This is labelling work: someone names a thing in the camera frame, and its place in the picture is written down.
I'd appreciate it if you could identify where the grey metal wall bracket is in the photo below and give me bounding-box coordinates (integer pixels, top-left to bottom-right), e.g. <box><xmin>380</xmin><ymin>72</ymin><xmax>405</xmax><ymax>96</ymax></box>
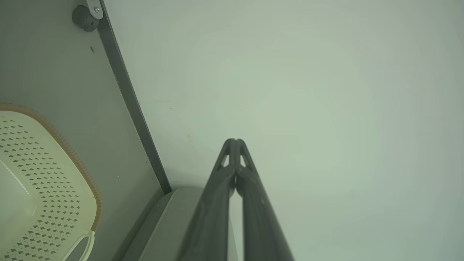
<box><xmin>86</xmin><ymin>0</ymin><xmax>104</xmax><ymax>20</ymax></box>

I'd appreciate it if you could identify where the black baseboard strip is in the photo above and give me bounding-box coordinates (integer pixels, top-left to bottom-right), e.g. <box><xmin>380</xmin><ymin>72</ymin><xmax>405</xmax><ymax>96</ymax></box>
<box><xmin>97</xmin><ymin>0</ymin><xmax>173</xmax><ymax>195</ymax></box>

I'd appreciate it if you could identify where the cream perforated laundry basket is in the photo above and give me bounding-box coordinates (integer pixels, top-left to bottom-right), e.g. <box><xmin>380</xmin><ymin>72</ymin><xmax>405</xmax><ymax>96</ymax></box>
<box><xmin>0</xmin><ymin>103</ymin><xmax>103</xmax><ymax>261</ymax></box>

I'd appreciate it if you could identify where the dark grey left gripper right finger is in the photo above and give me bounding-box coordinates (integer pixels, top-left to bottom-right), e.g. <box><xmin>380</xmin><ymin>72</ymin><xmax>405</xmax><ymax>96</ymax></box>
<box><xmin>235</xmin><ymin>138</ymin><xmax>295</xmax><ymax>261</ymax></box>

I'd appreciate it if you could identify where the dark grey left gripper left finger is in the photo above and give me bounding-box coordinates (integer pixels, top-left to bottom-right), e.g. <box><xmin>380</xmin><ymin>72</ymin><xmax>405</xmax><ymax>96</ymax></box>
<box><xmin>178</xmin><ymin>138</ymin><xmax>236</xmax><ymax>261</ymax></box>

